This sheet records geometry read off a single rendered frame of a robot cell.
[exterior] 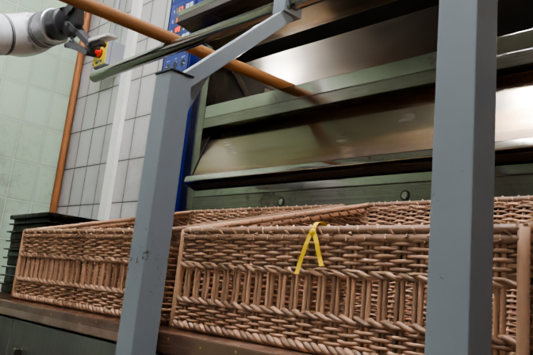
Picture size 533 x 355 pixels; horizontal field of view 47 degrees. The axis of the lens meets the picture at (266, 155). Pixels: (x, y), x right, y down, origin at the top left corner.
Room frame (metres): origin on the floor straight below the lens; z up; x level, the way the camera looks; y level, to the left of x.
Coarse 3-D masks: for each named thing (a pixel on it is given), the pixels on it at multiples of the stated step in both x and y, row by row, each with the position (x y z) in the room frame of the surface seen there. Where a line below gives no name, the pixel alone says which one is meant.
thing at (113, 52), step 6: (108, 42) 2.15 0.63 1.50; (114, 42) 2.17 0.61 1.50; (102, 48) 2.17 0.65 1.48; (108, 48) 2.15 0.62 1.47; (114, 48) 2.17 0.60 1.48; (120, 48) 2.18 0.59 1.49; (102, 54) 2.17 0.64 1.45; (108, 54) 2.15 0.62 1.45; (114, 54) 2.17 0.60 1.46; (120, 54) 2.19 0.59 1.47; (96, 60) 2.20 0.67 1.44; (102, 60) 2.16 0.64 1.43; (108, 60) 2.16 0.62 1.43; (114, 60) 2.17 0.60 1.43; (120, 60) 2.19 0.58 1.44; (96, 66) 2.20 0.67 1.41; (102, 66) 2.18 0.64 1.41
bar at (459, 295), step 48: (288, 0) 1.01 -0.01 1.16; (480, 0) 0.51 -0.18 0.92; (240, 48) 0.95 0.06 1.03; (480, 48) 0.51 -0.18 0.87; (192, 96) 0.91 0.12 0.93; (480, 96) 0.51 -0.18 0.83; (480, 144) 0.51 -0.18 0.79; (144, 192) 0.87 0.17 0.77; (432, 192) 0.53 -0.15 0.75; (480, 192) 0.51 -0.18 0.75; (144, 240) 0.86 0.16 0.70; (432, 240) 0.53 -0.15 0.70; (480, 240) 0.51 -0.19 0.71; (144, 288) 0.86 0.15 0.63; (432, 288) 0.53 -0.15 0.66; (480, 288) 0.52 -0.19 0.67; (144, 336) 0.87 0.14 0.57; (432, 336) 0.53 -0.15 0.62; (480, 336) 0.52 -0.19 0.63
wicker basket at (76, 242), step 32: (96, 224) 1.53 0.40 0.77; (128, 224) 1.59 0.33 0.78; (192, 224) 1.06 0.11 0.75; (32, 256) 1.37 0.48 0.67; (64, 256) 1.26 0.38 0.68; (96, 256) 1.16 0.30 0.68; (128, 256) 1.08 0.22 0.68; (32, 288) 1.35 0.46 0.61; (64, 288) 1.24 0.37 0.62; (96, 288) 1.15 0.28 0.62; (160, 320) 1.02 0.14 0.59
